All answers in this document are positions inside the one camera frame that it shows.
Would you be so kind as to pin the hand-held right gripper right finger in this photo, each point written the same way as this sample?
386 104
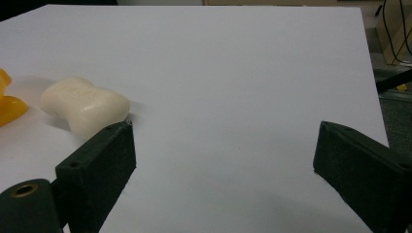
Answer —
359 168

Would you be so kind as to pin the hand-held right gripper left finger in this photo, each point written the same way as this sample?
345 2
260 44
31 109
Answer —
97 168

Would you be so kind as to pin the cream soap bar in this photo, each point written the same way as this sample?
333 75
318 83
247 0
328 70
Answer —
85 104

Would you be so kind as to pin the black metal stand bar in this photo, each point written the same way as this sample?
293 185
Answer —
393 81

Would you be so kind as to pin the translucent orange plastic soap dish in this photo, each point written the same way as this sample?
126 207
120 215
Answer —
9 108

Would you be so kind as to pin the beige wooden furniture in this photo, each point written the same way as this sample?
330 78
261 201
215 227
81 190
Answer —
393 30

